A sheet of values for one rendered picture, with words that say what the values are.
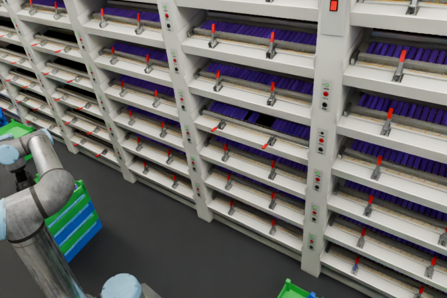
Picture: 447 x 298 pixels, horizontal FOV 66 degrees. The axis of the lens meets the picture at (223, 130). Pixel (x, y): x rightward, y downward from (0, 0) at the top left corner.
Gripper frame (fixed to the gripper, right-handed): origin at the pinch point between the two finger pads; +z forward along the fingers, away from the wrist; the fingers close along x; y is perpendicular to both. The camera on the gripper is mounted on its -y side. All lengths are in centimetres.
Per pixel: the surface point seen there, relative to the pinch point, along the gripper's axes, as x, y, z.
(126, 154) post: -57, 41, 11
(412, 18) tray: -113, -128, -57
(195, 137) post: -81, -33, -11
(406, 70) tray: -119, -122, -40
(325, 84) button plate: -104, -103, -38
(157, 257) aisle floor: -44, -18, 54
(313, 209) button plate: -104, -86, 21
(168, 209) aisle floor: -65, 10, 46
